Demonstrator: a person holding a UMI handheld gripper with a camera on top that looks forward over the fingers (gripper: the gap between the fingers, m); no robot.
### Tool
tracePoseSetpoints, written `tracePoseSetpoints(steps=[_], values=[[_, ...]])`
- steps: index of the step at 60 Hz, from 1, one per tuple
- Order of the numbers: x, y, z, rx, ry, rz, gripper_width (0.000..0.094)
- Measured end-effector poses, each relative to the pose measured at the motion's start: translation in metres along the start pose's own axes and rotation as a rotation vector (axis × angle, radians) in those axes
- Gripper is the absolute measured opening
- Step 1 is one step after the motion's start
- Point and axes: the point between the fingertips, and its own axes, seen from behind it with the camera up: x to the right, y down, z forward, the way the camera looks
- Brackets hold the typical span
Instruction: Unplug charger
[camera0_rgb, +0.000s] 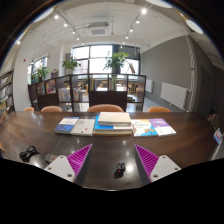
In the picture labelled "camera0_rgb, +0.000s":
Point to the large white radiator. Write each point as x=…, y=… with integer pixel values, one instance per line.
x=174, y=95

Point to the colourful illustrated book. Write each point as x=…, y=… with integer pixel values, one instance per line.
x=144, y=128

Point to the dark blue book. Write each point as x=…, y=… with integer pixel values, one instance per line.
x=66, y=126

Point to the dark wooden shelf unit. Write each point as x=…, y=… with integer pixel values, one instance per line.
x=108, y=97

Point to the small potted plant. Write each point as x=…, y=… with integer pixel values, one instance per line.
x=70, y=64

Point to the blue and white book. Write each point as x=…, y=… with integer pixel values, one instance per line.
x=98, y=126

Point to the potted plant by window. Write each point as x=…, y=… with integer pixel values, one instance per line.
x=40, y=73

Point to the small black charger block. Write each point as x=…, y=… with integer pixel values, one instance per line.
x=120, y=167

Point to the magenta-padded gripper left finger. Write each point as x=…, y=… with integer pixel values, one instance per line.
x=60, y=167

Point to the white book with red mark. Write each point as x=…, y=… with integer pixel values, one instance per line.
x=83, y=127

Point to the wall bookshelf unit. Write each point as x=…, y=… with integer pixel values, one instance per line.
x=6, y=95

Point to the purple and white book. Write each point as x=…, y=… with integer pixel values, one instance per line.
x=162, y=126

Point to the small white radiator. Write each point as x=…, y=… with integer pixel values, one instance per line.
x=149, y=86

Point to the thin yellow book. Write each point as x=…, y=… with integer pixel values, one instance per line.
x=111, y=133

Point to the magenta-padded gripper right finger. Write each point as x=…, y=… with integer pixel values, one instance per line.
x=165, y=167

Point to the large potted plant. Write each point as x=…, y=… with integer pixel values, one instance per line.
x=116, y=61

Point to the ceiling lights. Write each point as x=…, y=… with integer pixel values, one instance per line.
x=143, y=11

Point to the ceiling air conditioner vent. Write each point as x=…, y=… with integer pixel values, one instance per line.
x=98, y=30

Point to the orange chairs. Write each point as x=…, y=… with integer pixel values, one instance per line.
x=105, y=108

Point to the blue table sign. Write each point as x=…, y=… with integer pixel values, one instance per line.
x=218, y=136

